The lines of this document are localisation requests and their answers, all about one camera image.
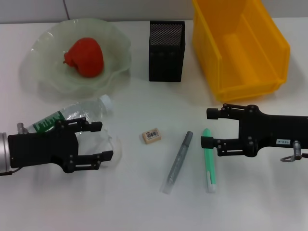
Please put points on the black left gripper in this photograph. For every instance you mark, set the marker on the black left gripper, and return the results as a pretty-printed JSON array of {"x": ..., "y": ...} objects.
[{"x": 43, "y": 149}]

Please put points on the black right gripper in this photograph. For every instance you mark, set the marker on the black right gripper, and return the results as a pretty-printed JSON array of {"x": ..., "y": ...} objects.
[{"x": 272, "y": 132}]

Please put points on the white paper ball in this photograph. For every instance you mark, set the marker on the white paper ball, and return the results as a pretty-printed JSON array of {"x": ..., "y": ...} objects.
[{"x": 110, "y": 144}]

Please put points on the clear green-label water bottle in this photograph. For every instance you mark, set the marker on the clear green-label water bottle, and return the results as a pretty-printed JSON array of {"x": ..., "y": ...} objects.
[{"x": 72, "y": 113}]

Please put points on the red-orange fruit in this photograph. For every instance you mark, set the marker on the red-orange fruit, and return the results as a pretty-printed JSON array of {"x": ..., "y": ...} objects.
[{"x": 86, "y": 57}]

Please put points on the mint green pen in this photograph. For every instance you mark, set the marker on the mint green pen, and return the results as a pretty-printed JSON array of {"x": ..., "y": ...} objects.
[{"x": 209, "y": 168}]

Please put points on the grey pen in clear sleeve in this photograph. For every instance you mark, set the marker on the grey pen in clear sleeve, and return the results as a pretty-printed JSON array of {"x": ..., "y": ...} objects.
[{"x": 178, "y": 161}]

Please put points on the beige eraser with barcode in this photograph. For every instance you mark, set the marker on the beige eraser with barcode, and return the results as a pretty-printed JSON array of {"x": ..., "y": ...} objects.
[{"x": 151, "y": 136}]

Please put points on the pale green glass fruit plate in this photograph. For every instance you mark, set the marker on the pale green glass fruit plate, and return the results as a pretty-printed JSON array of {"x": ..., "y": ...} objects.
[{"x": 113, "y": 60}]

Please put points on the black mesh pen holder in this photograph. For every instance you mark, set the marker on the black mesh pen holder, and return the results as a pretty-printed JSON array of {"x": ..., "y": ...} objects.
[{"x": 166, "y": 60}]

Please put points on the yellow plastic bin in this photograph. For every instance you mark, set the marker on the yellow plastic bin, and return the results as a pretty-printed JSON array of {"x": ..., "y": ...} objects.
[{"x": 243, "y": 60}]

